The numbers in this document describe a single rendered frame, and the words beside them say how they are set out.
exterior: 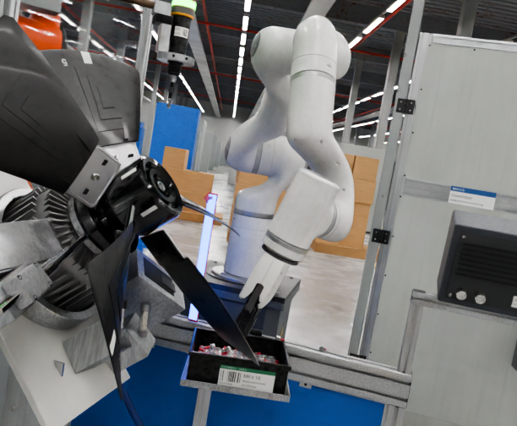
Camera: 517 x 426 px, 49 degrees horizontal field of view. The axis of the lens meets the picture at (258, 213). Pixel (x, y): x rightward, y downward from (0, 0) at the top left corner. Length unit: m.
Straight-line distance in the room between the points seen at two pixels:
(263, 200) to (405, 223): 1.31
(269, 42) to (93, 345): 0.73
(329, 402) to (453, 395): 1.56
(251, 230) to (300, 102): 0.60
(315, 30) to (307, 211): 0.37
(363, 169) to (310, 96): 8.06
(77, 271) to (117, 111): 0.32
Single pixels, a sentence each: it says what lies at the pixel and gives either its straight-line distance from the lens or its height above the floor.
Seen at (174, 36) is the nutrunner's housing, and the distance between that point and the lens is 1.10.
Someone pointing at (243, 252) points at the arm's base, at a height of 1.03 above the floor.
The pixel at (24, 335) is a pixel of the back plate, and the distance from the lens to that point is 1.01.
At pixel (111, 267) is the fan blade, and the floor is 1.13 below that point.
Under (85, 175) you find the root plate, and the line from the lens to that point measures 0.95.
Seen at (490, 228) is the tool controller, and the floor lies 1.23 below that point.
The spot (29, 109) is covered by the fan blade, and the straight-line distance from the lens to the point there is 0.88.
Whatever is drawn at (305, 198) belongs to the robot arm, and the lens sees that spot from 1.01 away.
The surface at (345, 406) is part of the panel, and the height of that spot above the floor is 0.74.
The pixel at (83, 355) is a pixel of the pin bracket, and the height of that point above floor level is 0.92.
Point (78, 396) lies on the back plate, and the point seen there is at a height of 0.85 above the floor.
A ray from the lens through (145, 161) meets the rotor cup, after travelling 0.99.
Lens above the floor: 1.30
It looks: 5 degrees down
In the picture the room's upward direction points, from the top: 10 degrees clockwise
